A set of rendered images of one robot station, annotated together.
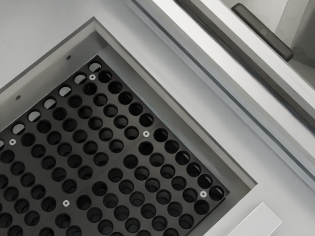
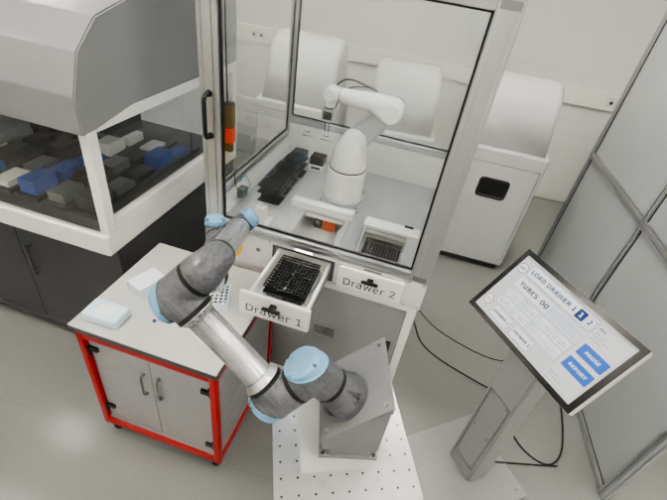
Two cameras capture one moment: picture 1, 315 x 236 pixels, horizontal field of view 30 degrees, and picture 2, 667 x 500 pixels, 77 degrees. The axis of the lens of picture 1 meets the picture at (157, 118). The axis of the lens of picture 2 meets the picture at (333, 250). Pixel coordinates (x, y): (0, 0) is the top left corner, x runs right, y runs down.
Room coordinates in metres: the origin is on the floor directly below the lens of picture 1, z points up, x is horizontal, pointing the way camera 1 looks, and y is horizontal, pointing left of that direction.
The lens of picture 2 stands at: (1.33, -0.96, 2.06)
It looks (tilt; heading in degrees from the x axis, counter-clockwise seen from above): 36 degrees down; 148
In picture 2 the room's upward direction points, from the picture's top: 9 degrees clockwise
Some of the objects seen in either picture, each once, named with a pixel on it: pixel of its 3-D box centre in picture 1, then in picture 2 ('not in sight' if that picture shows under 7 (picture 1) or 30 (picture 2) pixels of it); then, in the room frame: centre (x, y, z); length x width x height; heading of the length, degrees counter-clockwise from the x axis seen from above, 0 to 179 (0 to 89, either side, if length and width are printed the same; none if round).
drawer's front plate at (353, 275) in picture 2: not in sight; (369, 284); (0.23, -0.06, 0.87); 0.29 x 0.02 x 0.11; 47
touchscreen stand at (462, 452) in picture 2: not in sight; (492, 413); (0.80, 0.31, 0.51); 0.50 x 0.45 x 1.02; 86
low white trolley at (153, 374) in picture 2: not in sight; (190, 356); (-0.04, -0.80, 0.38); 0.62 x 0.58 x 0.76; 47
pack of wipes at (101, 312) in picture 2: not in sight; (106, 312); (-0.03, -1.09, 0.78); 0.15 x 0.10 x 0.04; 48
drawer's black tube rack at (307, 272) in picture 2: not in sight; (292, 280); (0.10, -0.37, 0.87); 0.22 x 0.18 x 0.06; 137
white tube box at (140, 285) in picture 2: not in sight; (147, 283); (-0.15, -0.92, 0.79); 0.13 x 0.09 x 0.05; 117
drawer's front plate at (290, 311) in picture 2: not in sight; (274, 310); (0.25, -0.51, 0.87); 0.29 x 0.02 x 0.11; 47
